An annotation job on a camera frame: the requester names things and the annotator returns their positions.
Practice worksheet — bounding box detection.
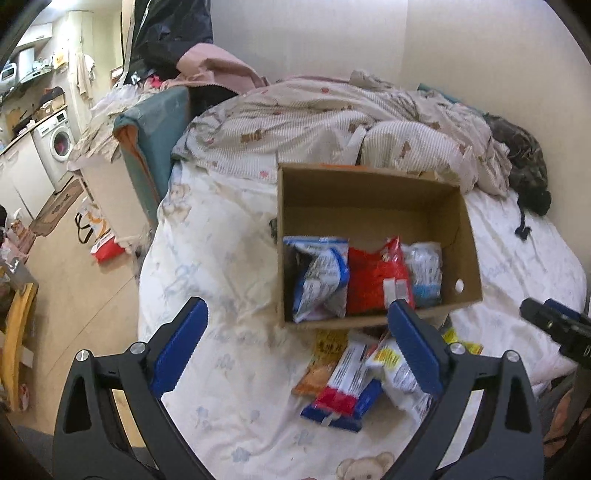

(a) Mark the red snack bag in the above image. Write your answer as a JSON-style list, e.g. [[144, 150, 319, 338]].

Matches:
[[346, 237, 415, 316]]

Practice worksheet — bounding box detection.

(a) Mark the white red snack packet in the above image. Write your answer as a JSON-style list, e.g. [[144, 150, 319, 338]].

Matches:
[[366, 335, 432, 425]]

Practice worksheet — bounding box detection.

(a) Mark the red blue white packet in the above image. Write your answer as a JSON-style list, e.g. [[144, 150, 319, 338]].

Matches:
[[300, 337, 383, 433]]

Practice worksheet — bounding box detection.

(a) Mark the yellow snack packet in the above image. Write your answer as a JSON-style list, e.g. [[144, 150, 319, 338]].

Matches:
[[314, 330, 349, 365]]

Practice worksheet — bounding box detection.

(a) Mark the wooden chair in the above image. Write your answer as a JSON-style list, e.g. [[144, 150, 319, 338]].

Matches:
[[1, 283, 38, 412]]

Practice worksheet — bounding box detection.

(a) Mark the white floral bed sheet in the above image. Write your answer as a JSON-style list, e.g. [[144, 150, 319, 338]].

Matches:
[[138, 162, 587, 479]]

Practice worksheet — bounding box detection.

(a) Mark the red white shopping bag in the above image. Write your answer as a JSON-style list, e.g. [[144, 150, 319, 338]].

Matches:
[[74, 198, 125, 264]]

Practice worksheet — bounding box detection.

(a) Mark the dark patterned garment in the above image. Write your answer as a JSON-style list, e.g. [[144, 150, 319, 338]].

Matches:
[[484, 113, 552, 241]]

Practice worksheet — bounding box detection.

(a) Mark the brown cardboard box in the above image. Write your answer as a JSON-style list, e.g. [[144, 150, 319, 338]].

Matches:
[[277, 163, 483, 319]]

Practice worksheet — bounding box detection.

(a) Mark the white kitchen cabinet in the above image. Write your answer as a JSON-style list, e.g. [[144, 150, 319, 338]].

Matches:
[[1, 133, 54, 226]]

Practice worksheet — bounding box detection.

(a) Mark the teal headboard cushion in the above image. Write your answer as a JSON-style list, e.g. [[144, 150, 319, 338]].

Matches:
[[112, 86, 193, 229]]

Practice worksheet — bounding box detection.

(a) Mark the white washing machine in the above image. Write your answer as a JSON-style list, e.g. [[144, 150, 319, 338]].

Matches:
[[32, 107, 74, 192]]

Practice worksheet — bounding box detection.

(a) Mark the checkered beige quilt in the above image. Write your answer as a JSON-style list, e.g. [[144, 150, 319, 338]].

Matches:
[[172, 70, 511, 197]]

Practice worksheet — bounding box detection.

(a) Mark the pink garment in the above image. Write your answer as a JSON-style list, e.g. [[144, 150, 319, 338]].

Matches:
[[161, 43, 268, 95]]

